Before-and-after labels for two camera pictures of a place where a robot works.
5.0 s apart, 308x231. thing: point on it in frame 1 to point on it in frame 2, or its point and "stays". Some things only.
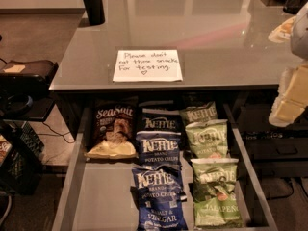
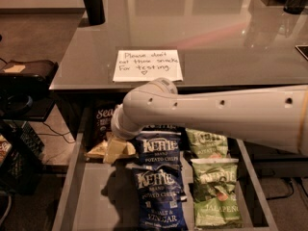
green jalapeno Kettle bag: x=215 y=192 stays
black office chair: x=25 y=91 stays
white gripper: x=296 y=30 to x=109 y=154
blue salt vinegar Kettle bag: x=160 y=194 stays
